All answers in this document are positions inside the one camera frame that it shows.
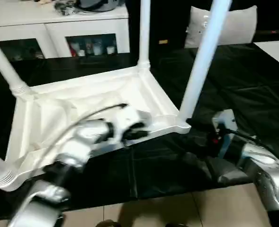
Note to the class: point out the white plastic table top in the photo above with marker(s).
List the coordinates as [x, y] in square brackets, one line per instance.
[73, 99]

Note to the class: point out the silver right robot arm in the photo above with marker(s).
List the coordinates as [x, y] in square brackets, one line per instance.
[262, 170]

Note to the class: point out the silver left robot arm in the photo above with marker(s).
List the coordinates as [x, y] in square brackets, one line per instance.
[77, 142]

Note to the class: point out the black table mat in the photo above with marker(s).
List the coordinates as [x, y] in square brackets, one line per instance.
[243, 90]

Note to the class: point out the white flat board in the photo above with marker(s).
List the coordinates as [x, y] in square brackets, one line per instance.
[274, 53]

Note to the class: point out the black cabinet with yellow label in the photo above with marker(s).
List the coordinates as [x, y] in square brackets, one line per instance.
[165, 23]

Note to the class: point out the grey cushion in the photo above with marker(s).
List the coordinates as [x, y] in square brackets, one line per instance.
[238, 26]

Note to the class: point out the white glass-door cabinet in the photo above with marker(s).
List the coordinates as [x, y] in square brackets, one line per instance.
[44, 28]

